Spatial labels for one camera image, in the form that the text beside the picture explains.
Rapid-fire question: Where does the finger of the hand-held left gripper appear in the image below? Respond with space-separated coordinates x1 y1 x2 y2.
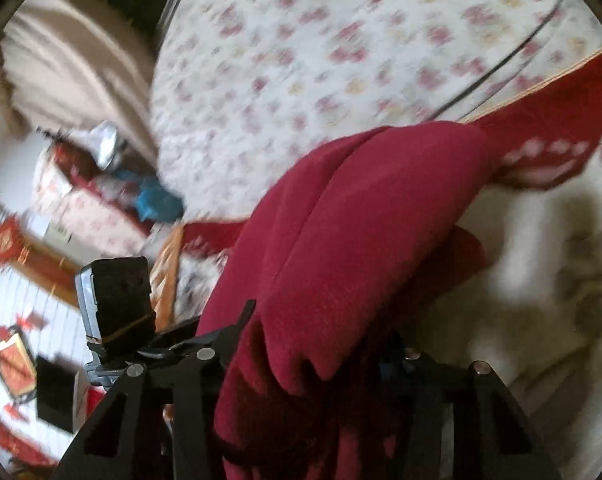
145 329 222 362

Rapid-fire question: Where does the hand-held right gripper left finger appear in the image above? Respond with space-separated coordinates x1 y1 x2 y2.
53 299 258 480

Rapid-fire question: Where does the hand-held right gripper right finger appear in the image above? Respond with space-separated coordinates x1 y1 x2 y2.
378 340 564 480

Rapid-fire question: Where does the dark red garment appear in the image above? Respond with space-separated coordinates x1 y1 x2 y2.
196 120 502 480

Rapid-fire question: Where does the blue plastic bag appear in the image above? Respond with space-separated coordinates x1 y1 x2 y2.
116 170 186 223

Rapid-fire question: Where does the black rectangular panel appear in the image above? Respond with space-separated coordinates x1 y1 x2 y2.
35 355 78 433

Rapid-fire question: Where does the red framed picture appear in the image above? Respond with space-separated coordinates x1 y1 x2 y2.
0 325 39 403

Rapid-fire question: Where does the crumpled silver object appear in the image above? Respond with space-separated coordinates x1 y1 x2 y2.
86 122 129 171

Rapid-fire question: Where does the red and white patterned blanket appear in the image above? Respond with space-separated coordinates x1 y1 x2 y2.
178 45 602 480

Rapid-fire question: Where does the beige curtain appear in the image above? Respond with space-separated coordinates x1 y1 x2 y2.
0 0 159 161

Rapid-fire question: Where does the floral bedsheet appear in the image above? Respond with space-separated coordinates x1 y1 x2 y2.
148 0 602 223

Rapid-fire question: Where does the orange wooden bed frame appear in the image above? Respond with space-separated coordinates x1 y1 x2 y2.
148 224 186 323

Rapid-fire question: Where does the red wall ornament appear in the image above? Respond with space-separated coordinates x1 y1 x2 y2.
0 215 34 266

